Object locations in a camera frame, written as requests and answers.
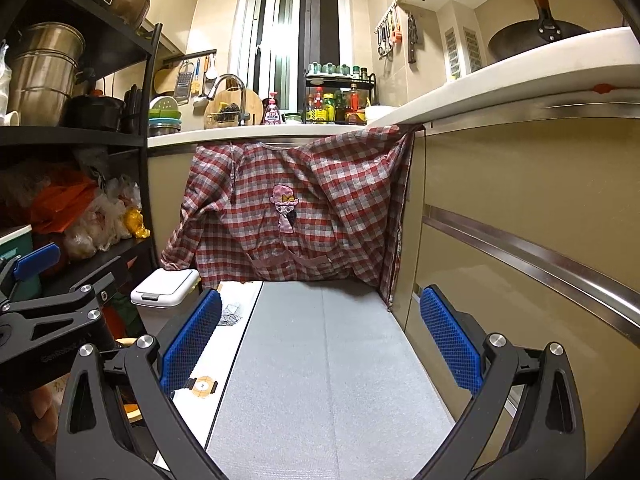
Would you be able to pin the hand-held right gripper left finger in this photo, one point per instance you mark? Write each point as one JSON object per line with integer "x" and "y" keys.
{"x": 192, "y": 340}

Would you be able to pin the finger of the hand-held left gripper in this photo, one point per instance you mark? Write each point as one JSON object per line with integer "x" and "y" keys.
{"x": 37, "y": 260}
{"x": 55, "y": 305}

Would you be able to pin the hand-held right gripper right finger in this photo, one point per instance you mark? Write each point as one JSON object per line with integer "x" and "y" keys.
{"x": 447, "y": 340}

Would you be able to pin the white lidded trash bin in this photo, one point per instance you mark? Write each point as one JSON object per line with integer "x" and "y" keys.
{"x": 162, "y": 287}

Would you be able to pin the person's left hand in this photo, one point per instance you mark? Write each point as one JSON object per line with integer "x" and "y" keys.
{"x": 47, "y": 410}

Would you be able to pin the green box with white lid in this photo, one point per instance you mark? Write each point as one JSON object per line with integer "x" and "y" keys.
{"x": 20, "y": 260}

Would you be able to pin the orange bag on shelf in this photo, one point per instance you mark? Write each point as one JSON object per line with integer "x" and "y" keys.
{"x": 60, "y": 200}

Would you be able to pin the clear plastic bags bundle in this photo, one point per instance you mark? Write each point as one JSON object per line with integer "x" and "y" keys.
{"x": 105, "y": 220}

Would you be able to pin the yellow plastic bag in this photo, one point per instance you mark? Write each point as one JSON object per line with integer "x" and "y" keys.
{"x": 136, "y": 222}

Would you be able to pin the black shelf rack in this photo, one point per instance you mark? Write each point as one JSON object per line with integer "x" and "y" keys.
{"x": 75, "y": 136}

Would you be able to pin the beige drawer cabinet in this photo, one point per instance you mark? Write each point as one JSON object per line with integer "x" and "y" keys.
{"x": 525, "y": 210}

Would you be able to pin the black cooking pot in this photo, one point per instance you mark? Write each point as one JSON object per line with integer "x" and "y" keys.
{"x": 95, "y": 112}

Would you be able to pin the red plaid shirt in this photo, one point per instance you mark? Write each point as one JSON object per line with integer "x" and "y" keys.
{"x": 325, "y": 210}

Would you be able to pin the black knife block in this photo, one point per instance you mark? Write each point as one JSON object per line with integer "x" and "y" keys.
{"x": 135, "y": 107}

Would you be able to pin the stainless steel pot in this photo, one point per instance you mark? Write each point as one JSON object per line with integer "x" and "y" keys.
{"x": 45, "y": 70}

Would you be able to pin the green colander bowls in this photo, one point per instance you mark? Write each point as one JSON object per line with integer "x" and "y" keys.
{"x": 165, "y": 112}

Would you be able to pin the metal grater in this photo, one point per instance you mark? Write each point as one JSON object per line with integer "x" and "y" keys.
{"x": 184, "y": 85}

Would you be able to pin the white bowl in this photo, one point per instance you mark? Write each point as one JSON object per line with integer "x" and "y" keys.
{"x": 380, "y": 112}

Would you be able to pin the wooden cutting board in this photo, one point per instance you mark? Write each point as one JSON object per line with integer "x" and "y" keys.
{"x": 252, "y": 105}

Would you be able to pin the pink dish soap bottle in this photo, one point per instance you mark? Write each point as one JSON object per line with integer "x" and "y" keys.
{"x": 271, "y": 110}

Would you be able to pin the chrome kitchen faucet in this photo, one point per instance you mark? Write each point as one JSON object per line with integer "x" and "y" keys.
{"x": 230, "y": 80}

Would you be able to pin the black spice rack with bottles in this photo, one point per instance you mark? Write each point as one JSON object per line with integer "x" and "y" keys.
{"x": 340, "y": 100}

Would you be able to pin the brown glass jar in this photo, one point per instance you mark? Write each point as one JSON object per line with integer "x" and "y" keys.
{"x": 131, "y": 7}

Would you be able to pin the hanging kitchen knife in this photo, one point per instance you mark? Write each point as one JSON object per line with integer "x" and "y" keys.
{"x": 411, "y": 40}

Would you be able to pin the hanging kitchen utensils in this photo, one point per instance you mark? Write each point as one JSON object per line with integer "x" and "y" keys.
{"x": 389, "y": 30}

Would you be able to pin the kitchen window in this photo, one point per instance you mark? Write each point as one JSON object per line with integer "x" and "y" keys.
{"x": 320, "y": 35}

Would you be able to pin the wall vent grille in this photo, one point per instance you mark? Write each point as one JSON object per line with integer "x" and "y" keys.
{"x": 464, "y": 52}

